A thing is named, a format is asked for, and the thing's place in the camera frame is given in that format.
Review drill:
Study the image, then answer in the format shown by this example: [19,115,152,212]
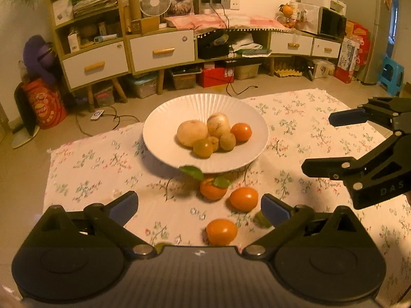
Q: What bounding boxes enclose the black microwave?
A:
[318,6,348,38]

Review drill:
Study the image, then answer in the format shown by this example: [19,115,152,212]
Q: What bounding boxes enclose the small olive-green round fruit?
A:
[193,138,214,159]

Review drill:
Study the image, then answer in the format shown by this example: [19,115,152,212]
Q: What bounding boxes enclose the grey refrigerator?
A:
[341,0,397,86]

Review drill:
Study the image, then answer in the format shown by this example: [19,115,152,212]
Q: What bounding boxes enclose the yellow egg tray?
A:
[274,67,304,78]

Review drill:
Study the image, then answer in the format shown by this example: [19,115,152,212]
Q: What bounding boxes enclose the black panel on white base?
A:
[12,85,41,149]

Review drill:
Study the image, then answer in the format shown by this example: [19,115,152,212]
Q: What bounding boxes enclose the white ribbed plate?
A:
[143,94,268,174]

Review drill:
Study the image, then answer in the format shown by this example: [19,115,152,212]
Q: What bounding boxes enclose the red printed bag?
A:
[22,79,68,130]

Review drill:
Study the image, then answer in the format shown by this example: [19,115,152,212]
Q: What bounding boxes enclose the red gift boxes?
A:
[334,21,370,84]

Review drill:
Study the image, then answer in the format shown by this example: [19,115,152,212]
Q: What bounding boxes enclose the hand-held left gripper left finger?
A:
[24,191,155,255]

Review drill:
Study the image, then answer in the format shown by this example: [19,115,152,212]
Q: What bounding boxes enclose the white cardboard box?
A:
[52,0,74,26]

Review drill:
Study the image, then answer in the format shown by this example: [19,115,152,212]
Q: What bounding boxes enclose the pile of white papers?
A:
[229,34,273,57]

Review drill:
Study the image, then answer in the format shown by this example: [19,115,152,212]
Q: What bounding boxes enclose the small white carton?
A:
[67,30,82,53]

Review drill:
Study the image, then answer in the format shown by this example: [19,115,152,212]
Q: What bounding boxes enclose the clear bin with black lid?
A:
[170,67,197,90]

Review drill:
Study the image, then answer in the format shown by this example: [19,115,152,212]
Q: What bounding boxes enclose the long low wooden cabinet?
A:
[193,27,343,78]

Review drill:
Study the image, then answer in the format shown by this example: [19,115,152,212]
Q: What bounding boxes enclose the bowl of oranges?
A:
[277,3,301,29]

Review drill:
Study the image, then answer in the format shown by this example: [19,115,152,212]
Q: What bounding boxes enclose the red cardboard box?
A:
[197,67,235,88]

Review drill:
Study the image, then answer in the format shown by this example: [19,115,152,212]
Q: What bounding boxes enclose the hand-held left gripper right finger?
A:
[242,194,375,259]

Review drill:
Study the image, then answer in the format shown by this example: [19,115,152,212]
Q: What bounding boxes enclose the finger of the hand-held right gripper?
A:
[302,131,404,191]
[328,97,411,135]

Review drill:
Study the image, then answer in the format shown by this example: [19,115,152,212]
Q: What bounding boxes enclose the pink cloth with pompom trim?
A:
[165,14,294,36]

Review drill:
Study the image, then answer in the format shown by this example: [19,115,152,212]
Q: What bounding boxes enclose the stack of papers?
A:
[71,0,119,19]

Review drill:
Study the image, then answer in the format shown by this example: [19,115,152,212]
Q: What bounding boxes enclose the white printed box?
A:
[313,59,336,78]

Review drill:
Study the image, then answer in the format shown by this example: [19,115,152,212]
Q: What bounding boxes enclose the tangerine with green leaves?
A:
[179,166,232,201]

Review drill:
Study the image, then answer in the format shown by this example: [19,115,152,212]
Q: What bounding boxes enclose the clear bin with blue lid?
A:
[128,74,158,99]

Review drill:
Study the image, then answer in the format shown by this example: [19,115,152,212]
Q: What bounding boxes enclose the smooth orange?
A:
[229,187,259,213]
[206,219,238,246]
[230,122,253,142]

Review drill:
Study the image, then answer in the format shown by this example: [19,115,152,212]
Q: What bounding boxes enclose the cardboard tube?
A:
[127,0,143,20]

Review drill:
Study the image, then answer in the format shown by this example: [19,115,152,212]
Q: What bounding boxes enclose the small clear storage bin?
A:
[93,85,115,107]

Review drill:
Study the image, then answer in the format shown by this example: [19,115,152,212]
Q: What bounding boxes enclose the small white desk fan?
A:
[139,0,171,18]

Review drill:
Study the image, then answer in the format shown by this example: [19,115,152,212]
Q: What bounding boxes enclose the large round yellow pear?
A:
[177,120,209,148]

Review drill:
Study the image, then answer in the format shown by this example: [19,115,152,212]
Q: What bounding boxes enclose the wall socket with black plugs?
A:
[201,0,231,9]

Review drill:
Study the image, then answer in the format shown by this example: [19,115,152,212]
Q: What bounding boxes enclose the purple plush toy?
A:
[23,35,61,85]

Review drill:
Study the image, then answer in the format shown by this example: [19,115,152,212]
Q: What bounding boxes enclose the floral tablecloth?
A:
[43,89,411,299]

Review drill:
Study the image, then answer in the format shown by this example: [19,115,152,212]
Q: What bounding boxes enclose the green lime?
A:
[255,211,273,229]

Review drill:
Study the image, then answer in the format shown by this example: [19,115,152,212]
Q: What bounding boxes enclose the pale pear with brown patch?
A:
[206,112,231,139]

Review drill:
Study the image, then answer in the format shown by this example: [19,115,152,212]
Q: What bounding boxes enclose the wooden cabinet with white drawer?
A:
[125,27,197,95]

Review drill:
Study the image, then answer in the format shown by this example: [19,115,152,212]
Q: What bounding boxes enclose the black cable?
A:
[209,3,259,97]
[75,106,141,137]

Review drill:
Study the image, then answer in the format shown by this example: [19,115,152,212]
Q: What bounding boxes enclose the beige storage bin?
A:
[234,63,261,81]

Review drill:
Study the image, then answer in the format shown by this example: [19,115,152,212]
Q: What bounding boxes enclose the tall wooden shelf cabinet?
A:
[48,0,132,103]

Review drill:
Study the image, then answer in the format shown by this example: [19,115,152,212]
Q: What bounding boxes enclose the black bag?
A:
[197,34,230,60]

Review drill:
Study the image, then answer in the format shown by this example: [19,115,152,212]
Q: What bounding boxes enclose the blue plastic stool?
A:
[377,56,405,97]

